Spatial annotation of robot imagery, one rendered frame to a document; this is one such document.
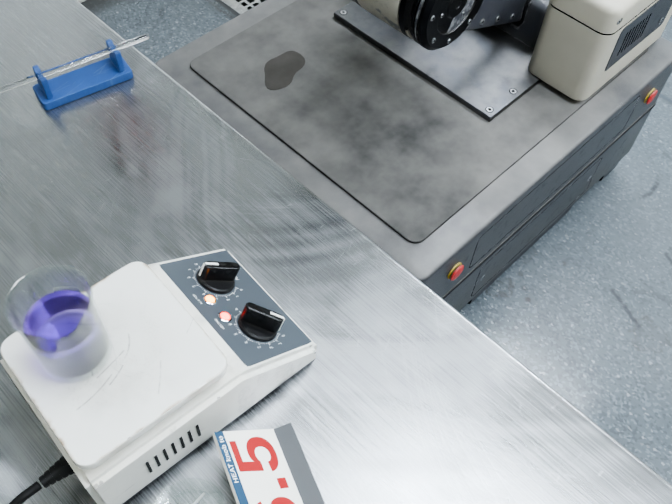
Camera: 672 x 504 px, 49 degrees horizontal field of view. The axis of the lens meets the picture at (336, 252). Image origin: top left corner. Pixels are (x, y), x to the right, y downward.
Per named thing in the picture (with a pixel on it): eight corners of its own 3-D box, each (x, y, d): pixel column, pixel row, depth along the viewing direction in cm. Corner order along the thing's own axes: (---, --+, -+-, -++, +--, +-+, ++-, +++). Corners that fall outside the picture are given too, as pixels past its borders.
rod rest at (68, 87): (121, 60, 82) (114, 33, 79) (134, 78, 81) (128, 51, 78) (33, 92, 79) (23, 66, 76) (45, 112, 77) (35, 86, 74)
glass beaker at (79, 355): (28, 340, 53) (-11, 279, 46) (101, 309, 54) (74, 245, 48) (55, 410, 50) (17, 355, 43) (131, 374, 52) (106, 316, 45)
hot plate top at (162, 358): (142, 261, 58) (140, 255, 57) (234, 369, 53) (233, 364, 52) (-3, 350, 53) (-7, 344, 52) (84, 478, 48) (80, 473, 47)
